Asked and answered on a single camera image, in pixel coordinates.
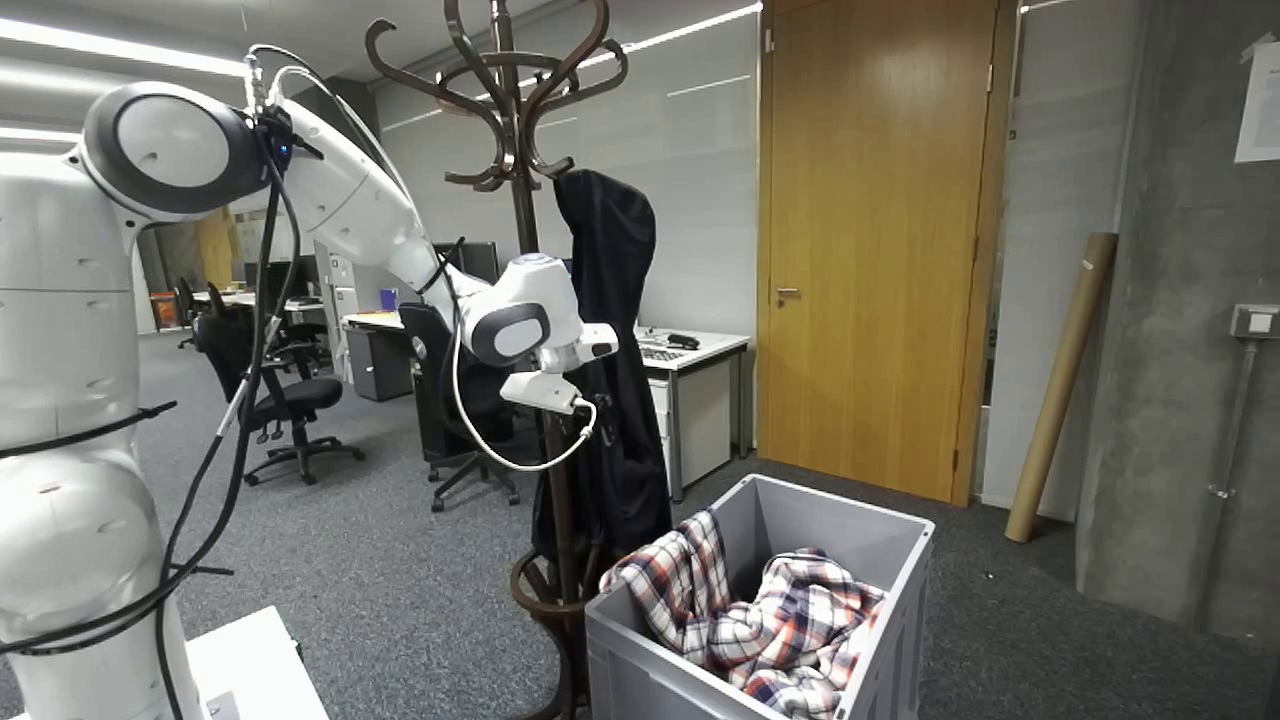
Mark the red white plaid shirt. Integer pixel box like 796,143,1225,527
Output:
597,507,894,720

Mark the white robot base table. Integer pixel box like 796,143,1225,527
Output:
185,603,332,720

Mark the black hanging jacket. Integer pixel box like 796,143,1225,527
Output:
534,168,676,566

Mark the grey plastic basin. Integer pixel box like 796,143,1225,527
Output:
579,470,942,720

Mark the dark wooden coat rack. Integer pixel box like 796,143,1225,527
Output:
362,0,634,720

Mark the wooden door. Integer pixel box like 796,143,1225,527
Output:
751,0,1016,512

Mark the black swivel office chair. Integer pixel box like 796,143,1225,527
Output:
185,277,374,487

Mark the long ceiling light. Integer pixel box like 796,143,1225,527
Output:
0,15,254,81

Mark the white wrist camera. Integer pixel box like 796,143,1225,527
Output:
495,369,597,418

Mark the grey wall switch box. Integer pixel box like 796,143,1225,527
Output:
1230,301,1280,340

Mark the white paper sheet on wall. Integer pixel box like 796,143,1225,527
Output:
1231,34,1280,168

